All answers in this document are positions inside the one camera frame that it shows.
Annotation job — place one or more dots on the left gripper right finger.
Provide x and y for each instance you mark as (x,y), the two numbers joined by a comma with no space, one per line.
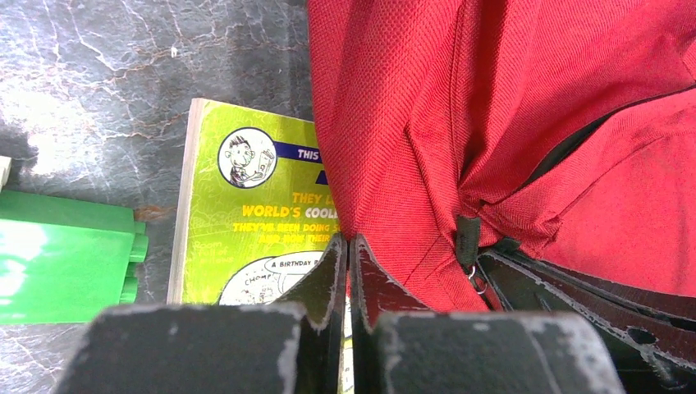
(401,346)

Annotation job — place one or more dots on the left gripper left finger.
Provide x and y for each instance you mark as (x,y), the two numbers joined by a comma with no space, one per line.
(292,345)

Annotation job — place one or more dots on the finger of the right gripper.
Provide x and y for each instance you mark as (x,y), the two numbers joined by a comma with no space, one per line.
(650,336)

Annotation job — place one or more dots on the red backpack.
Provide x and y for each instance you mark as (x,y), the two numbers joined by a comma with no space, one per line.
(568,126)

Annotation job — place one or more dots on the green treehouse book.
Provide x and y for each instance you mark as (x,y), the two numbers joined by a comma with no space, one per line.
(254,212)

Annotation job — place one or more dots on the toy block train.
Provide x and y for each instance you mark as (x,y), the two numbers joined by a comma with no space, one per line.
(64,260)

